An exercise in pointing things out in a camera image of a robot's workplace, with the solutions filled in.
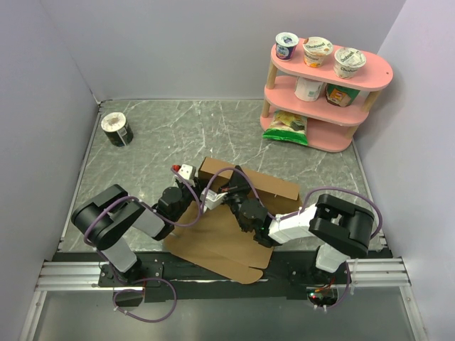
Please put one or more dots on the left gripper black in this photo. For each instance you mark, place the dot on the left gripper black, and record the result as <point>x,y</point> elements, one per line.
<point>197,187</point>

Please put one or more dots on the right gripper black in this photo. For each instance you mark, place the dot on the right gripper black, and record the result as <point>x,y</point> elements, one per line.
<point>239,183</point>

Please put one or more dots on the brown cardboard box sheet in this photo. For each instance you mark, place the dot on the brown cardboard box sheet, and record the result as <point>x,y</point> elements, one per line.
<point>216,241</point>

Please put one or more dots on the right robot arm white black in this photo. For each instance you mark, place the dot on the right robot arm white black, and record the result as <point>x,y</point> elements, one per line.
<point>344,228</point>

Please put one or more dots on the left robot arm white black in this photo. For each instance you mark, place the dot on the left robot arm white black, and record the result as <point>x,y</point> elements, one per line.
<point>104,219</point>

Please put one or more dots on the green chips bag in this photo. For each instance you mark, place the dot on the green chips bag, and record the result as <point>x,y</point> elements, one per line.
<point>287,127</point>

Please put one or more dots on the black white can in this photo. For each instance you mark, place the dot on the black white can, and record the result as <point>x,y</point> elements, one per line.
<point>117,129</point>

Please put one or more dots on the white cup middle shelf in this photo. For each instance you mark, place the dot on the white cup middle shelf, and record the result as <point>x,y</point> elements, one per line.
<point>308,90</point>

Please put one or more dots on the pink three-tier shelf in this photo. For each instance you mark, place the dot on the pink three-tier shelf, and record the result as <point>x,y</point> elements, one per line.
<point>330,128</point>

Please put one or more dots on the green orange package middle shelf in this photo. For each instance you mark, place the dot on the green orange package middle shelf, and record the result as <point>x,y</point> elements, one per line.
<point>340,96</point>

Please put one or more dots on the blue white yogurt cup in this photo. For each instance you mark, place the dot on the blue white yogurt cup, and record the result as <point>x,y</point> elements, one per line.
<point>286,44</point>

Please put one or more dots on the orange Chobani yogurt cup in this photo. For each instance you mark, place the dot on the orange Chobani yogurt cup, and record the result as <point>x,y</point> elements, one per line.
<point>316,50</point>

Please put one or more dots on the white Chobani yogurt cup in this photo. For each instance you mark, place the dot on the white Chobani yogurt cup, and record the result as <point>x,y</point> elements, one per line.
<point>348,61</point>

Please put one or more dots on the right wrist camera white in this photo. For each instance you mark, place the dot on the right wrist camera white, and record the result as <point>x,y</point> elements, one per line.
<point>211,199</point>

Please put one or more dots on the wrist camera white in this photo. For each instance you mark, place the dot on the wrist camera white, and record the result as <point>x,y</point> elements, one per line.
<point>211,199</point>
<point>188,173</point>

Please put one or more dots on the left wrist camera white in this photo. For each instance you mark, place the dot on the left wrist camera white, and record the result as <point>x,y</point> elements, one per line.
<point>188,173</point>

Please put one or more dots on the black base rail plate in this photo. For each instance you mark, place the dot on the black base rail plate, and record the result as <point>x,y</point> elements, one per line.
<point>288,275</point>

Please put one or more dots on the aluminium frame rail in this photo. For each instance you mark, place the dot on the aluminium frame rail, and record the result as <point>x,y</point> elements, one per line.
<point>60,276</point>

